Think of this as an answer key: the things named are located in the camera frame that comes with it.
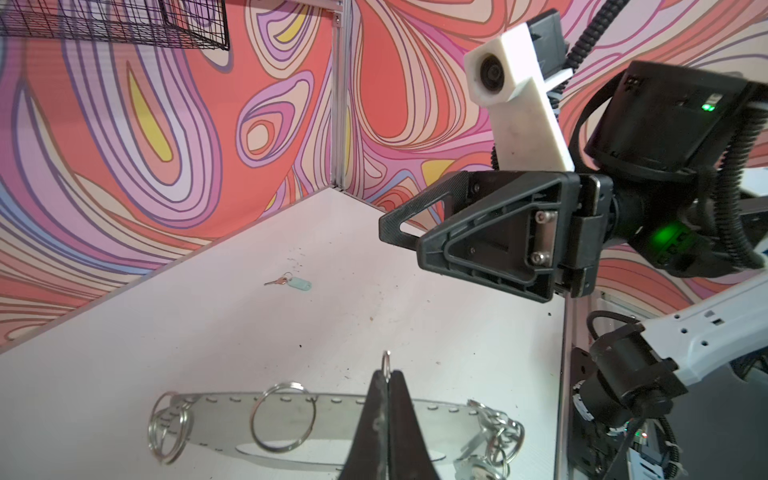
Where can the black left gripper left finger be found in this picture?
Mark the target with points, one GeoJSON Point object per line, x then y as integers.
{"type": "Point", "coordinates": [369, 452]}

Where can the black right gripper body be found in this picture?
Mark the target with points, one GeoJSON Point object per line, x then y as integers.
{"type": "Point", "coordinates": [586, 234]}

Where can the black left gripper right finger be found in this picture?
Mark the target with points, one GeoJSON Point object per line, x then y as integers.
{"type": "Point", "coordinates": [408, 456]}

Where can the mint green key tag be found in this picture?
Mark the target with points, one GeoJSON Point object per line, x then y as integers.
{"type": "Point", "coordinates": [299, 284]}

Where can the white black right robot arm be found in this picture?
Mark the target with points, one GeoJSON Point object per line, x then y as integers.
{"type": "Point", "coordinates": [661, 172]}

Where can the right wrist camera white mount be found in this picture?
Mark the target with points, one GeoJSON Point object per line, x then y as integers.
{"type": "Point", "coordinates": [513, 77]}

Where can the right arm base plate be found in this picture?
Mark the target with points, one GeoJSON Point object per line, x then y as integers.
{"type": "Point", "coordinates": [591, 446]}

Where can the black wire basket back wall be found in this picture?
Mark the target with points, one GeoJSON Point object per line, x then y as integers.
{"type": "Point", "coordinates": [182, 24]}

